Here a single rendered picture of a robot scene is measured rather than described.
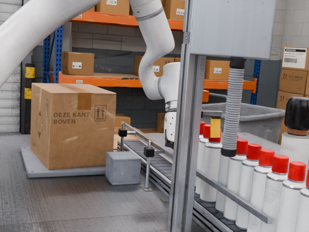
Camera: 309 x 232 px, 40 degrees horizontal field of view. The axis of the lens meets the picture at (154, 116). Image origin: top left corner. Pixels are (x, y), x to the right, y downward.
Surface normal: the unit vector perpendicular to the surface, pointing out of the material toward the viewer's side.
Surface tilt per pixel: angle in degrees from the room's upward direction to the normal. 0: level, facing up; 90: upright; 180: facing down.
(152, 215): 0
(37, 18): 84
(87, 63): 90
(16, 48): 92
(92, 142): 90
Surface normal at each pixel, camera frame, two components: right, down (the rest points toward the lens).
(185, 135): 0.36, 0.18
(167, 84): -0.55, -0.09
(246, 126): 0.70, 0.22
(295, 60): -0.83, 0.04
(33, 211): 0.07, -0.98
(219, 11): -0.24, 0.14
